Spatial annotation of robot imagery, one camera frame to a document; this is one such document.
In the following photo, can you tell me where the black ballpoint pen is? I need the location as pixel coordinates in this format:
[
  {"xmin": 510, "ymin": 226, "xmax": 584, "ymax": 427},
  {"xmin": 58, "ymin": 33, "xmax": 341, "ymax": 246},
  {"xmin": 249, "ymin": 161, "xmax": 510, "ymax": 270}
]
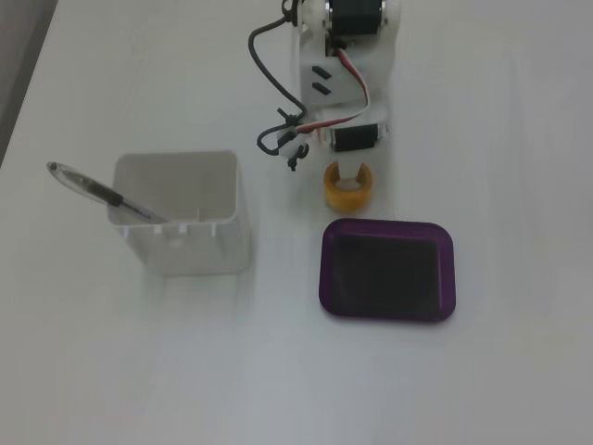
[{"xmin": 45, "ymin": 160, "xmax": 170, "ymax": 224}]

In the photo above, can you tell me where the red white black servo cable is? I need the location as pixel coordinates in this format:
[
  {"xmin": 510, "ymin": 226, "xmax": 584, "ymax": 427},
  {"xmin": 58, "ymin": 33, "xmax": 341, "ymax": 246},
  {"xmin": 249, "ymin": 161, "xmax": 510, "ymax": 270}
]
[{"xmin": 294, "ymin": 45, "xmax": 374, "ymax": 140}]

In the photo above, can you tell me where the purple metal tray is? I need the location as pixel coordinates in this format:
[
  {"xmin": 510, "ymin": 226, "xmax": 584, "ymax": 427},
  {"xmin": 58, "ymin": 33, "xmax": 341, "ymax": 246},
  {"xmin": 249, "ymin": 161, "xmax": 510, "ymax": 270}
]
[{"xmin": 318, "ymin": 218, "xmax": 458, "ymax": 324}]

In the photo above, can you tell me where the white plastic pen holder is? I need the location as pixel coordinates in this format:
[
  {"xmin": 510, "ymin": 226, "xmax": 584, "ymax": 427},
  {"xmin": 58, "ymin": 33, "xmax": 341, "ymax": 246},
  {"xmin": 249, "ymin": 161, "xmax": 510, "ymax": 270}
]
[{"xmin": 107, "ymin": 150, "xmax": 254, "ymax": 277}]

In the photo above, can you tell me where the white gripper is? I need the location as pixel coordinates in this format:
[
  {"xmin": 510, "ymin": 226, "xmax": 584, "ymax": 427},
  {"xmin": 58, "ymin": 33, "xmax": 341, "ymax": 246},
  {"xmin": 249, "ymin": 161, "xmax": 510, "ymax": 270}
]
[{"xmin": 298, "ymin": 102, "xmax": 394, "ymax": 183}]

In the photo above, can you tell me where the yellow tape roll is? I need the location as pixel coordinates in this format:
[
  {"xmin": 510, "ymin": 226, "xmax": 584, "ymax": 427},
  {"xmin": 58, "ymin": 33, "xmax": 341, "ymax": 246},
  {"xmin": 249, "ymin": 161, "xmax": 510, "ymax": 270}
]
[{"xmin": 322, "ymin": 161, "xmax": 374, "ymax": 213}]

